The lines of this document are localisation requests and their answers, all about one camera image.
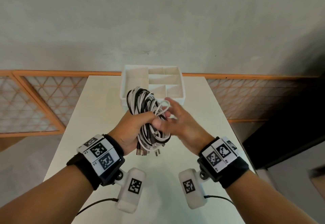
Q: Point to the person's left forearm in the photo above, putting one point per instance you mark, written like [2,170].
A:
[43,198]

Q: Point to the white drawer organizer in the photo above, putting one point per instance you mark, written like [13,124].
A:
[137,79]

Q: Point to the white table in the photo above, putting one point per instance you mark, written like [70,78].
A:
[96,109]

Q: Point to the black marker wristband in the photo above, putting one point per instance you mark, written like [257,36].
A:
[226,165]
[101,160]

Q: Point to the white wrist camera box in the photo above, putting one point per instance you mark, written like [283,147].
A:
[130,190]
[191,188]

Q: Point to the person's left hand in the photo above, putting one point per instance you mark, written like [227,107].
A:
[129,132]

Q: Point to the person's right hand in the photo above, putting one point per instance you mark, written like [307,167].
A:
[188,127]

